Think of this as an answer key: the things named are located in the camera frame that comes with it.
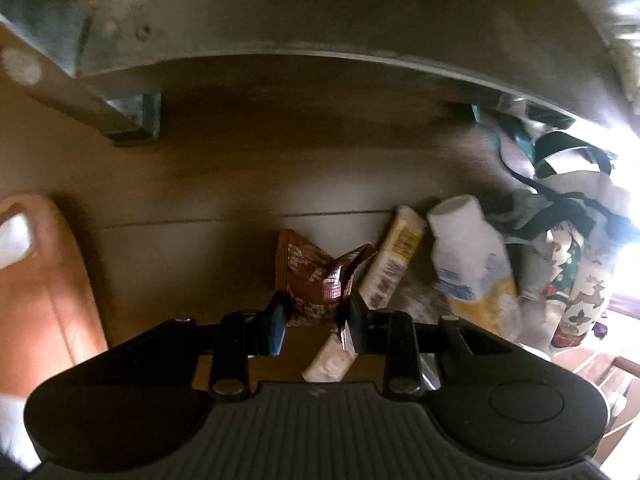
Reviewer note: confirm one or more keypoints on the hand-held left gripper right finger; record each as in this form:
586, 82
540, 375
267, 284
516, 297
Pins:
358, 327

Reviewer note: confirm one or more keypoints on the brown snack wrapper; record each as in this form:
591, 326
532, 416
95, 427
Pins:
312, 280

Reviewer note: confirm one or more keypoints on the yellow white snack bar packet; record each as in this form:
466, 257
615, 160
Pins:
392, 255

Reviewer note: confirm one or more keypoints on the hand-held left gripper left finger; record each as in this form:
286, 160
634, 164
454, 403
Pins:
276, 332

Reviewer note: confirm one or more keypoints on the small white packet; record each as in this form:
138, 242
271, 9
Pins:
330, 362

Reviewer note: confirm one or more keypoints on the reindeer print bag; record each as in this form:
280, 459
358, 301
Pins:
580, 290

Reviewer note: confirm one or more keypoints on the grey table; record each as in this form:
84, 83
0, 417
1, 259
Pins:
310, 10

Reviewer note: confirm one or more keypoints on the white plastic bottle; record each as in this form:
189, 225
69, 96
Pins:
470, 260

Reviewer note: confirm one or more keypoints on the white cloth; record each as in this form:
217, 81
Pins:
15, 430

